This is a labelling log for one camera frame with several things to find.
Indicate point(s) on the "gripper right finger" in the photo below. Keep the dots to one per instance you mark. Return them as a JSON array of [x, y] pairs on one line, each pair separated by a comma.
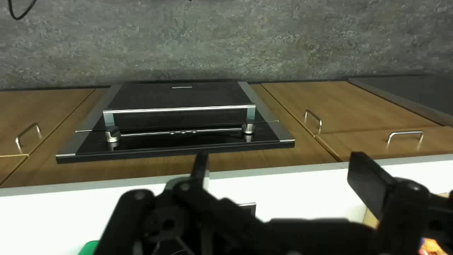
[[371, 184]]

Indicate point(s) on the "silver oven knob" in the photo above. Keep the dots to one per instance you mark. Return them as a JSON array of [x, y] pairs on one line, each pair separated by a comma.
[[113, 135], [248, 128]]

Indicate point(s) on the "orange object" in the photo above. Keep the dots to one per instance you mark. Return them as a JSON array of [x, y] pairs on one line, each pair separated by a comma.
[[433, 247]]

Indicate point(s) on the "wooden drawer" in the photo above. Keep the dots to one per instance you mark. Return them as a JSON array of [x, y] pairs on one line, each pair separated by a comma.
[[368, 145]]

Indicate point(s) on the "green object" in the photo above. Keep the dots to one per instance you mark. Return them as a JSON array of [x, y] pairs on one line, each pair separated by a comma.
[[88, 248]]

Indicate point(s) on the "wooden cabinet door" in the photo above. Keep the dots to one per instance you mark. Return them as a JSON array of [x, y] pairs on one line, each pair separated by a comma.
[[53, 109], [347, 106]]

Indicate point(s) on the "black glass oven door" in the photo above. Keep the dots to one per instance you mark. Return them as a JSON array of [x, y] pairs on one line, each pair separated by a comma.
[[177, 95]]

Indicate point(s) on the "dark grey cabinet door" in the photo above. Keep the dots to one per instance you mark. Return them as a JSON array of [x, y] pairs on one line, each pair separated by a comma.
[[417, 92]]

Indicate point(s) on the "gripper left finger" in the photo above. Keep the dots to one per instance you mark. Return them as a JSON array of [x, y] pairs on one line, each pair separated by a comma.
[[184, 205]]

